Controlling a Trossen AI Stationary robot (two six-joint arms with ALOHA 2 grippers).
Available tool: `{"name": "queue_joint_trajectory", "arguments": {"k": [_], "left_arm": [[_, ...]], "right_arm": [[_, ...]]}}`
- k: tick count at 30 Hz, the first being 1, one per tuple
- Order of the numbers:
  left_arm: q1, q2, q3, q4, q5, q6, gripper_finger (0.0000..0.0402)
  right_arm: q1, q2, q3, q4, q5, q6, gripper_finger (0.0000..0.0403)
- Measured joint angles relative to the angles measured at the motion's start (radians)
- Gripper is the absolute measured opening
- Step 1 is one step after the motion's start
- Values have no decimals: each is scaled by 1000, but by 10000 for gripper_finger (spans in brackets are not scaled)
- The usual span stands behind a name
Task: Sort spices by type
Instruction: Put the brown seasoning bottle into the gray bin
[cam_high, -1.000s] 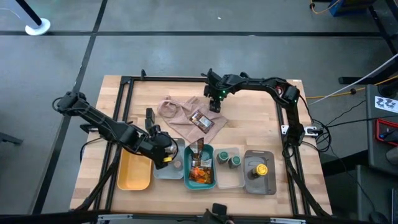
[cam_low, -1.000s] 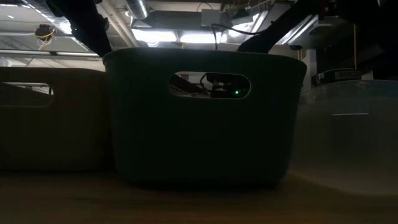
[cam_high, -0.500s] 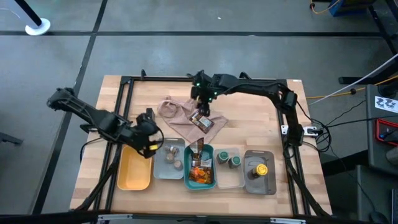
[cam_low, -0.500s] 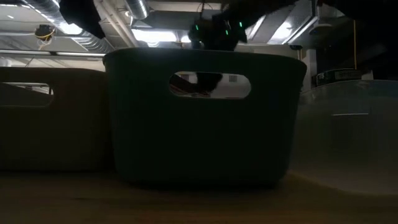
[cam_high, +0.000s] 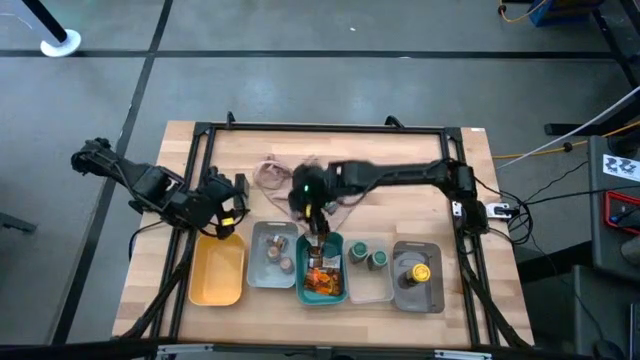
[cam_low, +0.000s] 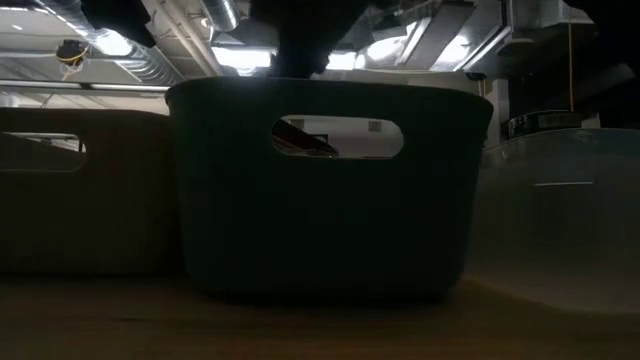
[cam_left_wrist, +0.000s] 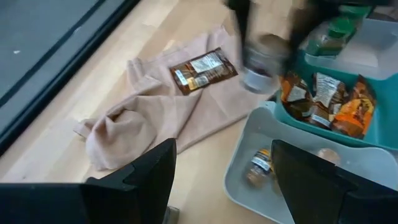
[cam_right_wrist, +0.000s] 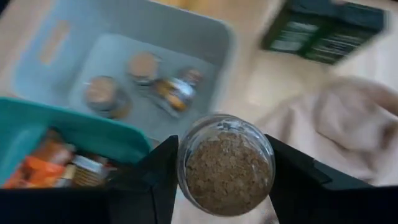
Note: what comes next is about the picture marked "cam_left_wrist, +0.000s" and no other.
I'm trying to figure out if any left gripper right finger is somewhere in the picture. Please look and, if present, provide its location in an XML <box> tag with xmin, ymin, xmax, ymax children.
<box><xmin>271</xmin><ymin>139</ymin><xmax>398</xmax><ymax>224</ymax></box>

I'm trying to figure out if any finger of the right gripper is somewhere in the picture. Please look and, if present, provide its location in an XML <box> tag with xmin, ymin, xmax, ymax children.
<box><xmin>279</xmin><ymin>2</ymin><xmax>315</xmax><ymax>74</ymax></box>
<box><xmin>224</xmin><ymin>0</ymin><xmax>251</xmax><ymax>68</ymax></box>

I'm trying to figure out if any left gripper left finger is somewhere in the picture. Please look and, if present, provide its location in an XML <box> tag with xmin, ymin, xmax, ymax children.
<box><xmin>0</xmin><ymin>138</ymin><xmax>177</xmax><ymax>224</ymax></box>

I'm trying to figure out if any green-lidded spice jar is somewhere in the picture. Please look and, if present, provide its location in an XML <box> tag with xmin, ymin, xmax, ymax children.
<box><xmin>305</xmin><ymin>16</ymin><xmax>356</xmax><ymax>57</ymax></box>
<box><xmin>338</xmin><ymin>4</ymin><xmax>373</xmax><ymax>20</ymax></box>

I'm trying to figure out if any small brown-lidded spice jar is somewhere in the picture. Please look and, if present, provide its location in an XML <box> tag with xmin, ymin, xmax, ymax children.
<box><xmin>241</xmin><ymin>33</ymin><xmax>282</xmax><ymax>95</ymax></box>
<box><xmin>316</xmin><ymin>147</ymin><xmax>342</xmax><ymax>166</ymax></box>
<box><xmin>244</xmin><ymin>147</ymin><xmax>275</xmax><ymax>190</ymax></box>

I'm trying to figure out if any brown white-labelled spice packet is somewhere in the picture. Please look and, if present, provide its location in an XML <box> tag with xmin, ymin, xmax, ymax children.
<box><xmin>169</xmin><ymin>47</ymin><xmax>239</xmax><ymax>96</ymax></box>

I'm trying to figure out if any small brown packet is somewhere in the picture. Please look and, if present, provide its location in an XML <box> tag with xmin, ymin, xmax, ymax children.
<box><xmin>279</xmin><ymin>72</ymin><xmax>313</xmax><ymax>121</ymax></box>

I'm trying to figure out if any orange and brown spice packet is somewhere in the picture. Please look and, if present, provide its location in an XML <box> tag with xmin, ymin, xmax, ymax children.
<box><xmin>305</xmin><ymin>72</ymin><xmax>348</xmax><ymax>129</ymax></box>

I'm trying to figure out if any bright orange spice packet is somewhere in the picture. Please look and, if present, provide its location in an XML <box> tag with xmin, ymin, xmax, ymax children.
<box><xmin>330</xmin><ymin>74</ymin><xmax>377</xmax><ymax>140</ymax></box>

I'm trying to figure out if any clear plastic bin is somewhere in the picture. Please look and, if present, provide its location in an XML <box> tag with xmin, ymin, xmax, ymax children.
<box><xmin>303</xmin><ymin>17</ymin><xmax>398</xmax><ymax>81</ymax></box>

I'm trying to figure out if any beige pink cloth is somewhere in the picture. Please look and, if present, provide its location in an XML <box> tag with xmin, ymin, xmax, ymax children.
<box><xmin>73</xmin><ymin>26</ymin><xmax>272</xmax><ymax>172</ymax></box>

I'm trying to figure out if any light grey plastic bin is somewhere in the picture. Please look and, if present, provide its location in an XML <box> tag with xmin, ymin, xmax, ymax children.
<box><xmin>222</xmin><ymin>100</ymin><xmax>398</xmax><ymax>224</ymax></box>

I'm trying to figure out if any teal plastic bin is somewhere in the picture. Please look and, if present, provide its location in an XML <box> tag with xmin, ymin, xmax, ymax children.
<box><xmin>274</xmin><ymin>49</ymin><xmax>398</xmax><ymax>151</ymax></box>

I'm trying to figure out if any black aluminium table frame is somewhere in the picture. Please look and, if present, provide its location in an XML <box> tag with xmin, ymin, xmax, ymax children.
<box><xmin>0</xmin><ymin>0</ymin><xmax>142</xmax><ymax>156</ymax></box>

